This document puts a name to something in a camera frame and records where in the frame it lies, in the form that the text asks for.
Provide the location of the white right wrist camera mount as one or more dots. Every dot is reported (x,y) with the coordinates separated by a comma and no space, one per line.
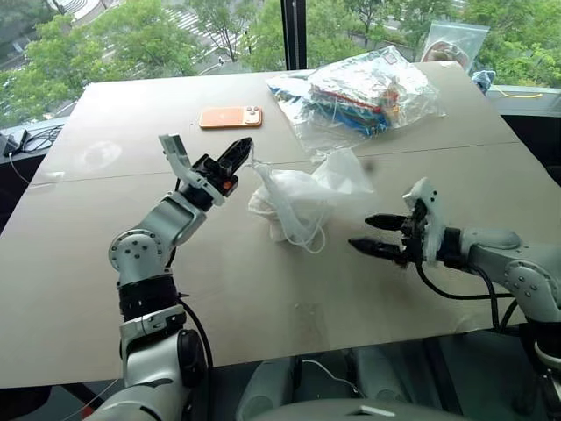
(431,206)

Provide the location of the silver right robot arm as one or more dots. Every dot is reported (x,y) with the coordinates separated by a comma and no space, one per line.
(517,267)

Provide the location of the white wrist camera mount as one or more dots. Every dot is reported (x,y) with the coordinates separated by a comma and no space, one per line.
(431,206)
(175,149)

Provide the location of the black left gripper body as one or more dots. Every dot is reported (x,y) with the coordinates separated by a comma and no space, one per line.
(212,173)

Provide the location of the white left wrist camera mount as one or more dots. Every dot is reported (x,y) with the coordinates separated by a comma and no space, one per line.
(175,149)

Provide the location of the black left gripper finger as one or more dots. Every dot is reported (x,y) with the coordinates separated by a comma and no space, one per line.
(243,163)
(234,151)

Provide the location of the clear bag of colourful items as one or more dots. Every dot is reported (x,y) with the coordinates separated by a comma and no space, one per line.
(350,96)

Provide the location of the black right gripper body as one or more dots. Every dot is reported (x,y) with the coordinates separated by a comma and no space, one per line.
(414,237)

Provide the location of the orange smartphone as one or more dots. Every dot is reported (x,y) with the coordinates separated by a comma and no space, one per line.
(223,117)

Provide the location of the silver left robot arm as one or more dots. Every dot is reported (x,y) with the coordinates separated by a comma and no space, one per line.
(144,228)

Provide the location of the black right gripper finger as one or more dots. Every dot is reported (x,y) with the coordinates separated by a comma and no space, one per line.
(381,250)
(388,220)

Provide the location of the blue cloth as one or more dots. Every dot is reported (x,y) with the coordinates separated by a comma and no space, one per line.
(484,81)

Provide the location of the grey robot torso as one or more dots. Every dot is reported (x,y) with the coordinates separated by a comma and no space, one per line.
(328,412)

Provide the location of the black window post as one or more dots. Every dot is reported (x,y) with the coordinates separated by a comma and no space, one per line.
(293,35)

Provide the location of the clear zip bag blue strip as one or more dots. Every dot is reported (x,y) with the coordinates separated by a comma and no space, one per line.
(460,44)

